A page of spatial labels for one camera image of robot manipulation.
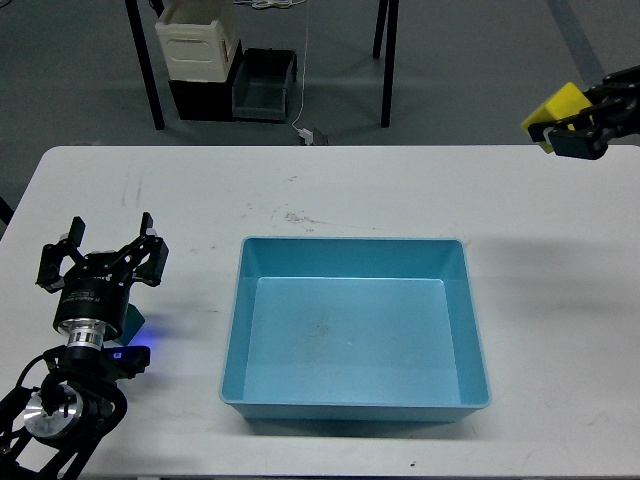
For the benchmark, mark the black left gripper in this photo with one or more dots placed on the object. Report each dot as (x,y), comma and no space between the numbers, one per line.
(98,286)

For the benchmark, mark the green block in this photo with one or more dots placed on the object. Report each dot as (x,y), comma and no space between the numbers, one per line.
(133,321)

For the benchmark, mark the light blue plastic box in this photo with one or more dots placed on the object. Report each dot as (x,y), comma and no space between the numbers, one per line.
(355,329)

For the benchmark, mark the grey open bin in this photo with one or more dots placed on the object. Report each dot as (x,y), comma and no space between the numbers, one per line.
(260,91)

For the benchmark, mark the black storage box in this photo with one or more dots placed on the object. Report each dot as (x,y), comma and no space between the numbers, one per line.
(207,101)

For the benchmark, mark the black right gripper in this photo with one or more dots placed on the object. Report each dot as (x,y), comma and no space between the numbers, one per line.
(577,136)

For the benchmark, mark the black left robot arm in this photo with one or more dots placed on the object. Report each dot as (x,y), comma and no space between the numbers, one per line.
(50,431)

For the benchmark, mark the yellow block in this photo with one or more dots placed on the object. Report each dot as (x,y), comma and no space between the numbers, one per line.
(569,100)

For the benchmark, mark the white power adapter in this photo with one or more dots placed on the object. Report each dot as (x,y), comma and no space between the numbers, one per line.
(305,137)

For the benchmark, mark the black table leg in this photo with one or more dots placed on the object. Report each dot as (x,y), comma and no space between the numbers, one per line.
(384,43)
(144,61)

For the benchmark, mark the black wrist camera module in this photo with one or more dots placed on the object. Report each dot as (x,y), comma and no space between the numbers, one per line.
(127,362)

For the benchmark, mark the black table leg right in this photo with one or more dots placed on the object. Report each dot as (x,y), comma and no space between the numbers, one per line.
(384,43)

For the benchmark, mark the black table leg left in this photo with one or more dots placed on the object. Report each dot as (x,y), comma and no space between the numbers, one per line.
(144,61)

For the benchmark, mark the cream plastic crate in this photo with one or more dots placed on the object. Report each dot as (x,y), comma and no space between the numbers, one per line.
(198,39)

